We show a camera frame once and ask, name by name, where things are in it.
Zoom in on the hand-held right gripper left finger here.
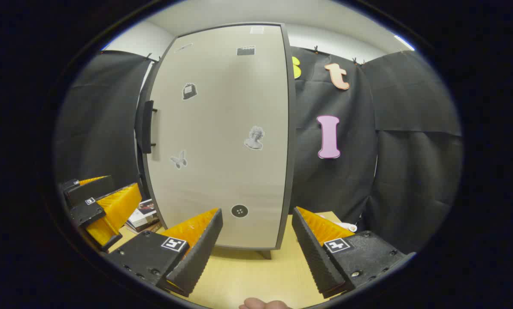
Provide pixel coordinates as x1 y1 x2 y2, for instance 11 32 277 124
106 208 223 297

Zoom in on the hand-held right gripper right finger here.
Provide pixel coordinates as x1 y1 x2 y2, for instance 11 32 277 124
291 206 416 300

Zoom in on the black door handle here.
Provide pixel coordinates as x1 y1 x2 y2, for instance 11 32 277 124
140 100 158 154

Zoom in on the grey cabinet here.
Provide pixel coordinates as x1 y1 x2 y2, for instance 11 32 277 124
134 21 297 260

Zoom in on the beige cabinet door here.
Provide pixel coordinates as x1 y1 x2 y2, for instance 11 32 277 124
143 22 294 250

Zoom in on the brown cover book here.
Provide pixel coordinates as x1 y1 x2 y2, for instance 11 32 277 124
135 223 162 235

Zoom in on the white hardcover book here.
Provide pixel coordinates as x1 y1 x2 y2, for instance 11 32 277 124
127 198 159 229

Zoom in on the dark cover book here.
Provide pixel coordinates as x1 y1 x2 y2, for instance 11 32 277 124
130 218 161 232

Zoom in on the black backdrop cloth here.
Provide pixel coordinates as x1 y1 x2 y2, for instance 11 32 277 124
55 45 463 254

